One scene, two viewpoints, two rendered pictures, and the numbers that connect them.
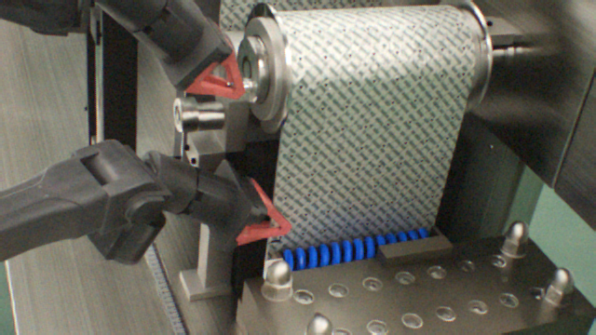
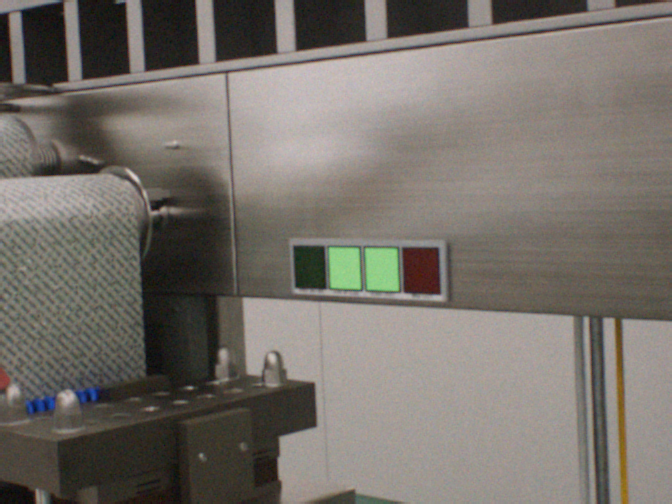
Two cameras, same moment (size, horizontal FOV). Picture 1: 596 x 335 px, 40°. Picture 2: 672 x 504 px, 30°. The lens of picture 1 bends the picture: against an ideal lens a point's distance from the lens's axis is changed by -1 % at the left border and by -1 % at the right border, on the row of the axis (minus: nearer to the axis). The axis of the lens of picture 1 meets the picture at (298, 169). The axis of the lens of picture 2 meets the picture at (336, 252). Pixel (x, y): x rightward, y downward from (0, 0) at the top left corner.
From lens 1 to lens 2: 0.87 m
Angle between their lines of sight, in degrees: 35
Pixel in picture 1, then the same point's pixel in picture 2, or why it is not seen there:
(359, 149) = (55, 291)
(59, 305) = not seen: outside the picture
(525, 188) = not seen: hidden behind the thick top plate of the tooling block
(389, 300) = (124, 407)
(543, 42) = (186, 183)
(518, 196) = not seen: hidden behind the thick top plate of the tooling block
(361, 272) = (90, 405)
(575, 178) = (249, 269)
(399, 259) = (122, 389)
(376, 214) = (88, 367)
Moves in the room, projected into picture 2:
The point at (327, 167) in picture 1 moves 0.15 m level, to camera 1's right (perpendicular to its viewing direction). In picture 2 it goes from (30, 311) to (150, 301)
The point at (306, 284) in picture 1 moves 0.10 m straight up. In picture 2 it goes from (40, 416) to (35, 332)
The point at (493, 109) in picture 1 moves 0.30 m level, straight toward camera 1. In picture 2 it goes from (166, 272) to (161, 292)
